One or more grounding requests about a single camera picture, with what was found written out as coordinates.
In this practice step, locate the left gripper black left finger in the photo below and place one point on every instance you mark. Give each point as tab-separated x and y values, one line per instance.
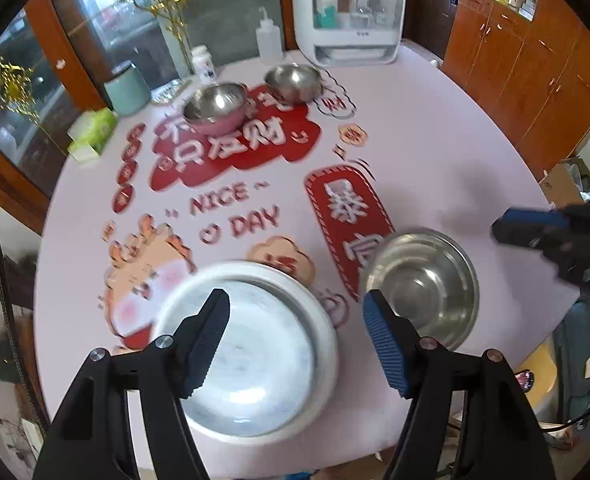
90	437

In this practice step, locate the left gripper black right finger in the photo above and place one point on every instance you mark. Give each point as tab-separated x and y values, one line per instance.
500	437

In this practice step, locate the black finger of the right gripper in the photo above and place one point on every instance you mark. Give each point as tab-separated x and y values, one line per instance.
526	227

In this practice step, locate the large steel bowl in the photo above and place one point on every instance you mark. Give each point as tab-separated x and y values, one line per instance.
426	277

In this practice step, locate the white marble plate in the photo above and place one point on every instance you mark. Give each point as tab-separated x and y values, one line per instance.
277	364

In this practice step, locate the steel bowl pink outside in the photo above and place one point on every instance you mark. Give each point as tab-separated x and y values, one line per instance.
217	109

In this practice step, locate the brown wooden cupboard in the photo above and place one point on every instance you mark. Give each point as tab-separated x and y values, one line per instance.
532	77

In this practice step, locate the small steel bowl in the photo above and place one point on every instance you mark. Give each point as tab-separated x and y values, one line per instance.
294	83

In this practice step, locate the white sterilizer appliance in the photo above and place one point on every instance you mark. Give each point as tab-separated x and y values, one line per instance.
348	32

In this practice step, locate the green tissue pack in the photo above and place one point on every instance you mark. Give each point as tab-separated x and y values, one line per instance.
89	134

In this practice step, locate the translucent squeeze bottle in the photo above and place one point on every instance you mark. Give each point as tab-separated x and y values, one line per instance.
269	39

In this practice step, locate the mint green canister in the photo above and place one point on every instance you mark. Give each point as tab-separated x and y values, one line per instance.
127	89

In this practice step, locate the foil blister pack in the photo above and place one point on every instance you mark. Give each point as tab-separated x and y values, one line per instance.
170	92

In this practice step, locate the white pill bottle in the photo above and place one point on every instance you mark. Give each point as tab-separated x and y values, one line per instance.
203	64

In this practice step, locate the wooden glass cabinet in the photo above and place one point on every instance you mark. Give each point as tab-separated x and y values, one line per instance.
57	58

